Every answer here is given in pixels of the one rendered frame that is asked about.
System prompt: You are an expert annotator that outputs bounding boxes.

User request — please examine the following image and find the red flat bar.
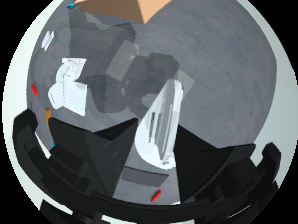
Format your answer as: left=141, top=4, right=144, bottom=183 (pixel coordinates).
left=152, top=190, right=161, bottom=201

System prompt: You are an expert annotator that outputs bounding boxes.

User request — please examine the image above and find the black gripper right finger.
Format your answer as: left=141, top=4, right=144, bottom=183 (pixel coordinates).
left=173, top=124, right=257, bottom=204

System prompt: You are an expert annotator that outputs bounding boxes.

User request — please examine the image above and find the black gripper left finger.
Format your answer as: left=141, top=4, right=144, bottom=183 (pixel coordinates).
left=48, top=117, right=138, bottom=197

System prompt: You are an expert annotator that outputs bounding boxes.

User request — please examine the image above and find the orange rectangular bar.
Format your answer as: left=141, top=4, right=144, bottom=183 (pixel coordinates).
left=45, top=108, right=51, bottom=128

